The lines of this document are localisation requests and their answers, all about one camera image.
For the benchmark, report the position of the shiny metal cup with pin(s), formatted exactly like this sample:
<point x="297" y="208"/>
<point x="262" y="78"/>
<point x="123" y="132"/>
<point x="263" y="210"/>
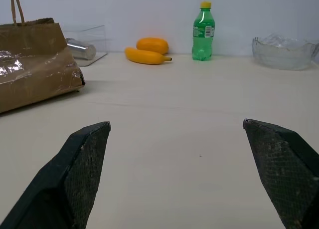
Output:
<point x="82" y="49"/>

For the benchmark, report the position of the green plastic soda bottle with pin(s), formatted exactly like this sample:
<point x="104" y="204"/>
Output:
<point x="203" y="37"/>

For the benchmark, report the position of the yellow banana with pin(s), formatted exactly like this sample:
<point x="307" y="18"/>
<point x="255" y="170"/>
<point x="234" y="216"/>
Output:
<point x="144" y="56"/>

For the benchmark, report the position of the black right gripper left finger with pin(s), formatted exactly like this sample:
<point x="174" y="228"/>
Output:
<point x="62" y="179"/>

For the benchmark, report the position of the clear acrylic box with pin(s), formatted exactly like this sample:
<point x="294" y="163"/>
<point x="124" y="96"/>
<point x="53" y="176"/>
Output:
<point x="99" y="34"/>

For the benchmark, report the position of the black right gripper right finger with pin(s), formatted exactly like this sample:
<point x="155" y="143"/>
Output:
<point x="286" y="174"/>

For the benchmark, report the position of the orange mango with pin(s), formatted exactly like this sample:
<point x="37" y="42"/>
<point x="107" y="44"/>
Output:
<point x="152" y="44"/>

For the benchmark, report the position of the clear glass bowl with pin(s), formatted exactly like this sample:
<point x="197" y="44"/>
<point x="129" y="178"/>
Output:
<point x="281" y="54"/>

